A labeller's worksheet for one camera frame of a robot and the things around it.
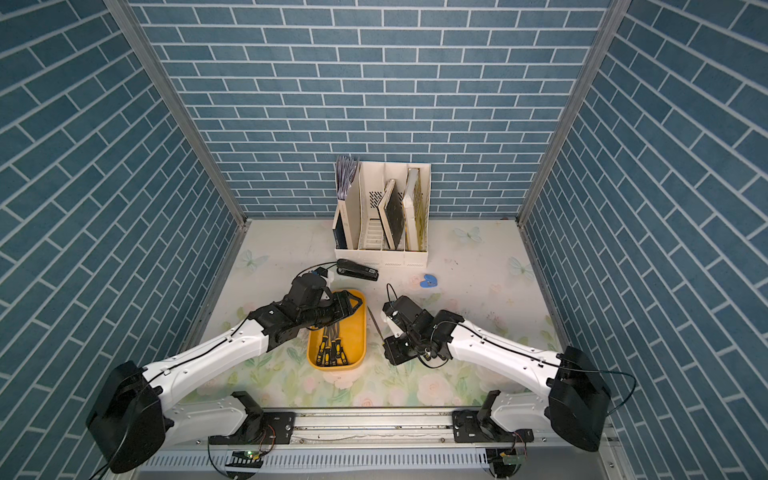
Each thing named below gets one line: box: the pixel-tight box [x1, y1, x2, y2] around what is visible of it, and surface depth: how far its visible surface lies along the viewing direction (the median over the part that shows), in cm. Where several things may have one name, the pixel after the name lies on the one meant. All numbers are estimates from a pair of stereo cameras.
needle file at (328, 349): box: [325, 327, 331, 367], surface depth 88 cm
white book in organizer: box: [402, 168, 419, 251], surface depth 96 cm
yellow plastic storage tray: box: [307, 289, 367, 372], surface depth 87 cm
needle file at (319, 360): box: [316, 335, 329, 367], surface depth 86 cm
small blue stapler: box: [419, 274, 438, 288], surface depth 104 cm
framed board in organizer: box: [377, 178, 405, 250], surface depth 104 cm
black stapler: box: [336, 259, 379, 282], surface depth 104 cm
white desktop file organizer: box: [334, 162, 431, 269], surface depth 106 cm
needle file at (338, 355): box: [335, 337, 342, 365], surface depth 86 cm
